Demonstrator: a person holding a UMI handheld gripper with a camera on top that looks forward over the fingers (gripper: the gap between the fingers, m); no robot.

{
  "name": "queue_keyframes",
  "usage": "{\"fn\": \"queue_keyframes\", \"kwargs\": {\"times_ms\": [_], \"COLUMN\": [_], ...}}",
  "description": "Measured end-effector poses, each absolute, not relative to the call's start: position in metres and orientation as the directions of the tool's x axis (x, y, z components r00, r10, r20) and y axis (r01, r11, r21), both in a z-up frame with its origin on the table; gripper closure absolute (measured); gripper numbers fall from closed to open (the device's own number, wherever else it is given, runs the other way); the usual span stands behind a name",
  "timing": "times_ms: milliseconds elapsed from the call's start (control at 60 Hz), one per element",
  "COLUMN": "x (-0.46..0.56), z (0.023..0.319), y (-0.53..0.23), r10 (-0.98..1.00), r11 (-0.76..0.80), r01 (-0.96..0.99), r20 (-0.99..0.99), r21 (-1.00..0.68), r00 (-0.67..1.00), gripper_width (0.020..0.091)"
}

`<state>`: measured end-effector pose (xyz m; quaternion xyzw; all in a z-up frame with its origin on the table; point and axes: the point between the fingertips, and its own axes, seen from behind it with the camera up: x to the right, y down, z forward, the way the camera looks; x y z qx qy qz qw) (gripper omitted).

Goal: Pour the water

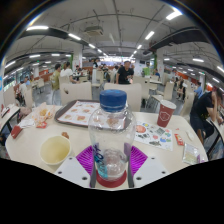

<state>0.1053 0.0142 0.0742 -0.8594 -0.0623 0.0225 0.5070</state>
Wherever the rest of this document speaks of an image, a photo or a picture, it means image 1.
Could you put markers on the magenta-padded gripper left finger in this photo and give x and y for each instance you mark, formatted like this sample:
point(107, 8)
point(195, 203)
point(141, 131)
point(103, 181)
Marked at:
point(71, 171)

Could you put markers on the colourful sticker sheet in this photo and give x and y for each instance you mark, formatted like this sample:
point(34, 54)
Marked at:
point(155, 136)

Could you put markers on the brown food tray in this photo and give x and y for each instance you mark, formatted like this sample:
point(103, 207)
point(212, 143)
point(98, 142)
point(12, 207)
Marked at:
point(75, 113)

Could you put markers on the small red sauce packet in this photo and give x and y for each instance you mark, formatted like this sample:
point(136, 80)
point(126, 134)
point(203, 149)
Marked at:
point(41, 125)

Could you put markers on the small red wrapper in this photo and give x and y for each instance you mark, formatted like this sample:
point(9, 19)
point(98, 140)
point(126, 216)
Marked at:
point(179, 139)

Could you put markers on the beige chair with oval hole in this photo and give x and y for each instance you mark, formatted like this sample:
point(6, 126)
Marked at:
point(133, 95)
point(76, 92)

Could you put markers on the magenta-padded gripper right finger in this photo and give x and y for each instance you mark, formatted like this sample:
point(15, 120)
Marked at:
point(150, 170)

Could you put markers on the group of beige chairs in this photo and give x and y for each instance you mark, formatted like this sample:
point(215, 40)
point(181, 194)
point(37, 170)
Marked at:
point(168, 90)

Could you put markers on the red paper cup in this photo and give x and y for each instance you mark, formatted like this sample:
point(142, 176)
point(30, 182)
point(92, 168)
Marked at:
point(165, 115)

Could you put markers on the clear plastic package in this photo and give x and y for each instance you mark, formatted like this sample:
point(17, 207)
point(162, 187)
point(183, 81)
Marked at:
point(191, 153)

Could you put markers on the ceiling air conditioner unit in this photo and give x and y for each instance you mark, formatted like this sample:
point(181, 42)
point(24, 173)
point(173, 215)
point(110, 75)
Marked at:
point(94, 31)

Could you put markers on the clear blue-capped water bottle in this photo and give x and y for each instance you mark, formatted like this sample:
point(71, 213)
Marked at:
point(111, 133)

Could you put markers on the white printed card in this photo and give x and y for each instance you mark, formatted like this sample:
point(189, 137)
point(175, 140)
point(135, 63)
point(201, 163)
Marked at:
point(26, 123)

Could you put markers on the ceiling lights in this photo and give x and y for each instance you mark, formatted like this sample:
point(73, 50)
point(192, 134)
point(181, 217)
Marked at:
point(74, 36)

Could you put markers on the dark red wallet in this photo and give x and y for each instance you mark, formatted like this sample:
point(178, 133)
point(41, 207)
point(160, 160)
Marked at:
point(16, 131)

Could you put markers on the cream plastic cup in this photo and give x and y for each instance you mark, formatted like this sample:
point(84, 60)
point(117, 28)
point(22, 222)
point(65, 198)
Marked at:
point(55, 150)

